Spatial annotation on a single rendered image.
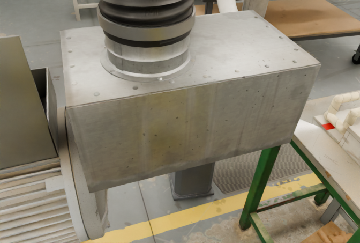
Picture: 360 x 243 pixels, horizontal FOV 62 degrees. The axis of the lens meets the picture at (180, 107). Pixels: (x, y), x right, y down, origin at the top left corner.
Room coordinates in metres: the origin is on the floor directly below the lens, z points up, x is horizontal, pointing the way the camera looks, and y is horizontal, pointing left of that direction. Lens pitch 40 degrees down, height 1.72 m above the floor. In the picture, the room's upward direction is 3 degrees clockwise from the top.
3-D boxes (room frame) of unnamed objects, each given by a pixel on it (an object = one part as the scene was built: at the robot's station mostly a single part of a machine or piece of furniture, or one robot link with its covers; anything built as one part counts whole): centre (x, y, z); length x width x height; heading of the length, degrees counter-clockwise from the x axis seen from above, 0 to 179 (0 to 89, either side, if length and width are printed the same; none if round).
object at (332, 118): (0.86, -0.60, 0.96); 0.11 x 0.03 x 0.03; 21
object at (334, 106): (0.90, -0.59, 0.99); 0.03 x 0.03 x 0.09
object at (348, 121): (0.83, -0.62, 0.99); 0.03 x 0.03 x 0.09
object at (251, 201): (0.94, -0.42, 0.45); 0.05 x 0.05 x 0.90; 21
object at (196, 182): (1.26, -0.09, 0.35); 0.28 x 0.28 x 0.70; 13
